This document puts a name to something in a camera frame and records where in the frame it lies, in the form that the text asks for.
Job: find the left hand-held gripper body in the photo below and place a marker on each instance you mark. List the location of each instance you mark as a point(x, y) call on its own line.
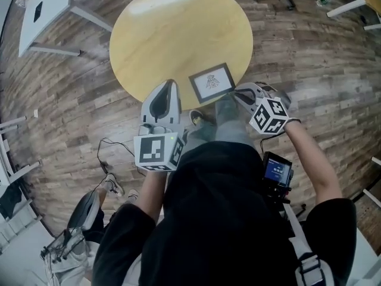
point(153, 152)

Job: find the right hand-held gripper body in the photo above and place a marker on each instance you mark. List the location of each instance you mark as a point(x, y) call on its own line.
point(269, 116)

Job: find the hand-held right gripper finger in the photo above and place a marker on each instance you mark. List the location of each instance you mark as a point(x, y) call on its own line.
point(247, 104)
point(253, 86)

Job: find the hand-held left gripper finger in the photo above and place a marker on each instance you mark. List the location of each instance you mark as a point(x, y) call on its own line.
point(148, 103)
point(175, 100)

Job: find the black picture frame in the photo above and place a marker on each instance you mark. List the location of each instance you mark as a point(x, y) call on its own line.
point(197, 83)

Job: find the person's left forearm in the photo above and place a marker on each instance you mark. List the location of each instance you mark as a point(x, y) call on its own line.
point(151, 192)

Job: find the person's right forearm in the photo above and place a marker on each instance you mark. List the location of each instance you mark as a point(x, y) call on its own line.
point(312, 165)

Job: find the person's right hand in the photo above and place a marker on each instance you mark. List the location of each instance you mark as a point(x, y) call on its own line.
point(282, 95)

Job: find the person's dark shoe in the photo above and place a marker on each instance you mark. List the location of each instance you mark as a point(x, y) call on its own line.
point(196, 117)

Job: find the person's grey trousers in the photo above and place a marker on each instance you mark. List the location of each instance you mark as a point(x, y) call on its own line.
point(229, 127)

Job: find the black device with screen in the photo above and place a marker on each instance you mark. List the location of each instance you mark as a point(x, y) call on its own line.
point(276, 170)

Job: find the grey chair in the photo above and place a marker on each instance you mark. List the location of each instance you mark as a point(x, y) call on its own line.
point(83, 208)

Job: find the person's black shirt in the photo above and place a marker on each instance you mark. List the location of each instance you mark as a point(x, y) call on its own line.
point(214, 219)

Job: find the clear plastic bottle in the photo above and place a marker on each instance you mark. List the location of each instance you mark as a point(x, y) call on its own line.
point(322, 1)

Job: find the small white paper scrap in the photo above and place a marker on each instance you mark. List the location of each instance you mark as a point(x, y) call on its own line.
point(35, 113)

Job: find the white table leg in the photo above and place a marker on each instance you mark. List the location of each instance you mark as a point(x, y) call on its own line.
point(372, 195)

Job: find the white angular desk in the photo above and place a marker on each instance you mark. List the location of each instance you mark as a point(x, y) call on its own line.
point(50, 13)

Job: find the black cloth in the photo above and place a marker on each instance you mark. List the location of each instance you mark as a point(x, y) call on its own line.
point(10, 198)

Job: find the white chair frame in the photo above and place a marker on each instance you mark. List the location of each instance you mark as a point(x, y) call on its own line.
point(12, 162)

